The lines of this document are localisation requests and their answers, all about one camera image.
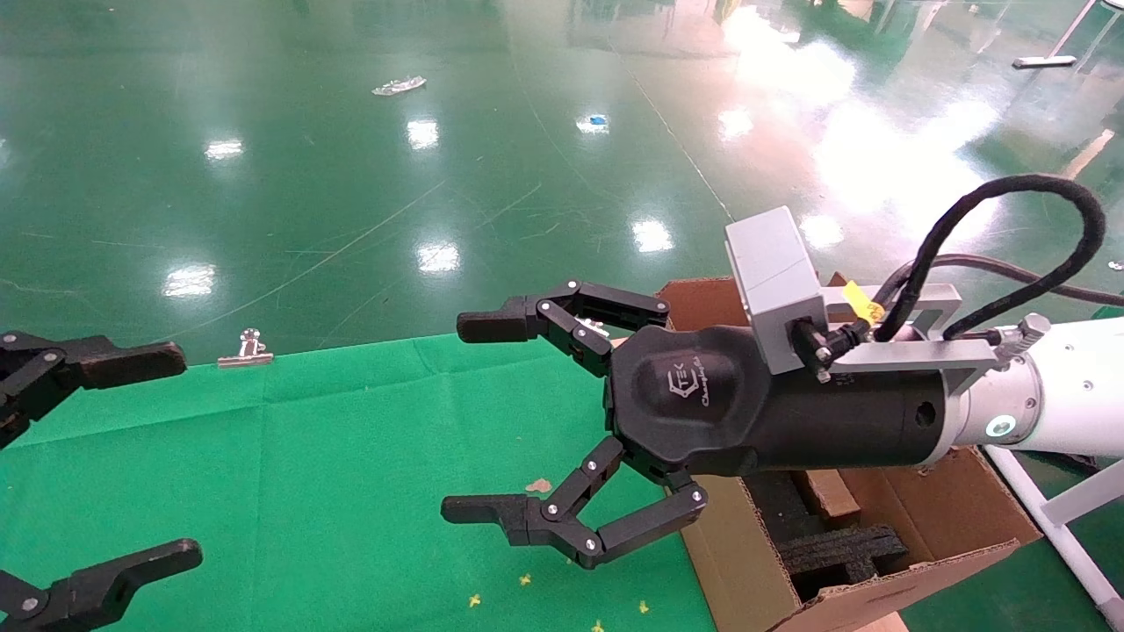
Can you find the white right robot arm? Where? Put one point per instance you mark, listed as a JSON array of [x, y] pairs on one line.
[[1071, 395]]

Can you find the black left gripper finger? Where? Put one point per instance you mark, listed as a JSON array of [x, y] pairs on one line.
[[105, 362], [97, 588]]

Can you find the grey metal camera bracket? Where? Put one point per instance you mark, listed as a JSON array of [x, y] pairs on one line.
[[913, 355]]

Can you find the green table cloth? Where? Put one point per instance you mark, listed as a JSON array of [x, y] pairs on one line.
[[307, 483]]

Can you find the white tube table frame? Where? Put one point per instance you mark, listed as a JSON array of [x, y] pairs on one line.
[[1067, 535]]

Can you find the large open cardboard carton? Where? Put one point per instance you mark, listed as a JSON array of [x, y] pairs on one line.
[[931, 518]]

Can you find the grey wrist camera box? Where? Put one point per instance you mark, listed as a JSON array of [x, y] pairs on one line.
[[777, 281]]

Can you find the small torn cardboard scrap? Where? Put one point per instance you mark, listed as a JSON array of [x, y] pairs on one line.
[[538, 485]]

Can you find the grey stand base with pole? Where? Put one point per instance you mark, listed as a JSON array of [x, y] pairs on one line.
[[1045, 61]]

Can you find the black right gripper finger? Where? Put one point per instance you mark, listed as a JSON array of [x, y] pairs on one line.
[[527, 520], [615, 307]]

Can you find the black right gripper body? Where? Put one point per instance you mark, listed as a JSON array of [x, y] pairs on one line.
[[702, 412]]

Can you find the small brown cardboard box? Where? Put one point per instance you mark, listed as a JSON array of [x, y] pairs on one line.
[[832, 493]]

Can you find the black foam insert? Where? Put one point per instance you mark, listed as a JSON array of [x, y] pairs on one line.
[[843, 553]]

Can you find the white floor scrap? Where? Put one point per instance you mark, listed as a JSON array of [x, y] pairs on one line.
[[399, 85]]

